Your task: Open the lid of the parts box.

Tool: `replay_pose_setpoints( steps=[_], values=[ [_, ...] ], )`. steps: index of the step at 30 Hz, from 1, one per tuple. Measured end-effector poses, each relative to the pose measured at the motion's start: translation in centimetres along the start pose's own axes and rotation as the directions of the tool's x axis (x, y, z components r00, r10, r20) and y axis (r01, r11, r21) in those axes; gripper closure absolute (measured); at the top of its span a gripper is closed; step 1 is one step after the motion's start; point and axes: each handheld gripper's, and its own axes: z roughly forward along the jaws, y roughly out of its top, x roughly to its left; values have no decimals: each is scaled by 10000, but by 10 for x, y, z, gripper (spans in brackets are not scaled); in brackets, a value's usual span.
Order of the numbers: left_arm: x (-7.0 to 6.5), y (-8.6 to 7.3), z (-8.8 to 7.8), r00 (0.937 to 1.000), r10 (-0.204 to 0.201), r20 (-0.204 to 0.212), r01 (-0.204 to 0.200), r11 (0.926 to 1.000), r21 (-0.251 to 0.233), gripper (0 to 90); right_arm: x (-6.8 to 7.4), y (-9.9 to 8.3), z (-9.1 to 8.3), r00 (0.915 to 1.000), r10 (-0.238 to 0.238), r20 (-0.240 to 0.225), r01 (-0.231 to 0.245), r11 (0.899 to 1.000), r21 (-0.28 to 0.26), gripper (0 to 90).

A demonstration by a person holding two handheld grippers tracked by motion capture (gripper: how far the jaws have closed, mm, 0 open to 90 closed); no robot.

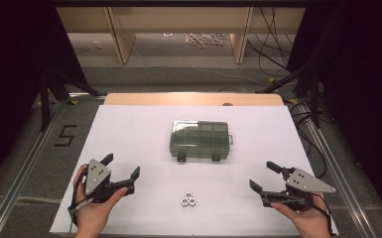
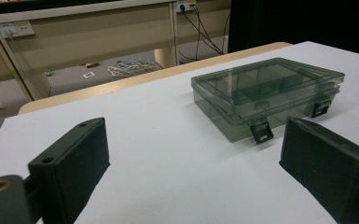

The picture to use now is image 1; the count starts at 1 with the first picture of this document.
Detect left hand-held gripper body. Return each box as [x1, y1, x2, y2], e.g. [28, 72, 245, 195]
[84, 159, 136, 204]

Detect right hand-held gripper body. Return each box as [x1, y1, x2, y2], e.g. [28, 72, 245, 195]
[260, 168, 337, 213]

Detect clear plastic organizer box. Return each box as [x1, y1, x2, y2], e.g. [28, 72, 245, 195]
[169, 119, 234, 163]

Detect person's left hand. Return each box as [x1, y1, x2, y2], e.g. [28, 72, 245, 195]
[73, 164, 129, 238]

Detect person's right hand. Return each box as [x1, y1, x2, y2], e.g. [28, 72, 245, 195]
[271, 192, 332, 238]

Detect white table mat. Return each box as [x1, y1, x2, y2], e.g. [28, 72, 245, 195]
[49, 104, 340, 236]

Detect black tape floor number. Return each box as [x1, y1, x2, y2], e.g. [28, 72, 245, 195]
[53, 124, 78, 148]

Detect black metal stand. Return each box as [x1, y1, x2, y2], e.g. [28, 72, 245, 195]
[39, 70, 108, 133]
[256, 63, 321, 128]

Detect dark curtain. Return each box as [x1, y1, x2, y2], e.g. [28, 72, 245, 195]
[0, 0, 88, 196]
[286, 0, 382, 229]

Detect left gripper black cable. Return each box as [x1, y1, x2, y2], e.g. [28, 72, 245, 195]
[66, 165, 95, 233]

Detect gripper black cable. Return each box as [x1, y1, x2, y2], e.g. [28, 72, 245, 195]
[66, 165, 95, 233]
[311, 192, 337, 237]

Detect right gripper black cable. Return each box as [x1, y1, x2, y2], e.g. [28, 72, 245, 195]
[311, 192, 337, 237]

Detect aluminium floor rail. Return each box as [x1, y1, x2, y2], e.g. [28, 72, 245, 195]
[0, 92, 108, 238]
[299, 103, 378, 238]

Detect black floor cable bundle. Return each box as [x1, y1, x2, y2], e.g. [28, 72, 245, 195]
[289, 100, 328, 179]

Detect hanging black cable bundle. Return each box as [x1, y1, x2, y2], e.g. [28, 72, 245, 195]
[246, 6, 299, 72]

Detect white rope pile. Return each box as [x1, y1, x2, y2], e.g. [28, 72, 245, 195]
[184, 32, 229, 50]

